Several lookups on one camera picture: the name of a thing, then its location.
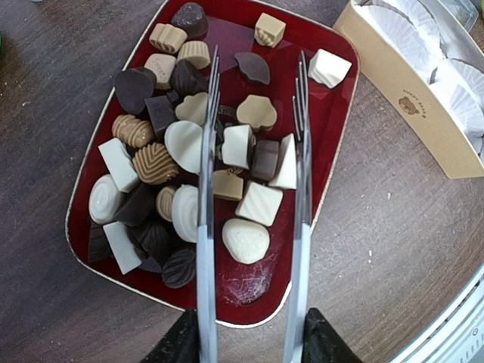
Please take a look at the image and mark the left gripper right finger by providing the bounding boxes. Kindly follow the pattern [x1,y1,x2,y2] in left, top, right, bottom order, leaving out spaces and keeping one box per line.
[302,308,362,363]

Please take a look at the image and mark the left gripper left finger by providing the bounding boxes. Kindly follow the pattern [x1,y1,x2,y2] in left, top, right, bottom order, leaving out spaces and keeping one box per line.
[141,309,200,363]

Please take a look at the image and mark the tan chocolate piece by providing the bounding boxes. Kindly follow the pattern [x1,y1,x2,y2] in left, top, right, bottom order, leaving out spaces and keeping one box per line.
[213,170,244,201]

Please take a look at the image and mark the cream chocolate piece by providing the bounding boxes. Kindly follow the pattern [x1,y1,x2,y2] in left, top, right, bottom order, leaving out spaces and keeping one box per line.
[222,125,255,169]

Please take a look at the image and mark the white handled metal tongs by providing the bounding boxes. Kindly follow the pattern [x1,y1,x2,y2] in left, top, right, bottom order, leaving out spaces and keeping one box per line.
[195,44,313,363]

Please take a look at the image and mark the beige chocolate piece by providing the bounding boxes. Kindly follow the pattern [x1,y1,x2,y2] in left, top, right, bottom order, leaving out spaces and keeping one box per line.
[236,95,278,132]

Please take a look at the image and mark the dark shell chocolate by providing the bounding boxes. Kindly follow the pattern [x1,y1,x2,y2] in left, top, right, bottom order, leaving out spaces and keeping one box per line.
[234,52,271,85]

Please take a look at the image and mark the dark red chocolate tray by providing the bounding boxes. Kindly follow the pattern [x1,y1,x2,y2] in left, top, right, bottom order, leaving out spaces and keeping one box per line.
[64,0,360,328]

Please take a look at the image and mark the white block chocolate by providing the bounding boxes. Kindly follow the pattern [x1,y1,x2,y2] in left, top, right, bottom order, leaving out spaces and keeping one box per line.
[308,49,352,88]

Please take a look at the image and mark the beige cube chocolate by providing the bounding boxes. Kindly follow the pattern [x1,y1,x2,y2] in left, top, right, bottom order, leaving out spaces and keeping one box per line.
[254,13,286,48]

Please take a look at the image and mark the beige tin box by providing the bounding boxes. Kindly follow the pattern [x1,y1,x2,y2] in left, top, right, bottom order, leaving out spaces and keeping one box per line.
[334,1,483,179]

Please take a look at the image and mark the white paper cup liner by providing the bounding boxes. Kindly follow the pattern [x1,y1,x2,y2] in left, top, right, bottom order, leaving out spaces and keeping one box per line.
[358,1,445,78]
[430,58,483,154]

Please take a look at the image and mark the front aluminium rail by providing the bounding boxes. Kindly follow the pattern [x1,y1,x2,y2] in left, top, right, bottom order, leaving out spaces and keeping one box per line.
[392,268,484,363]

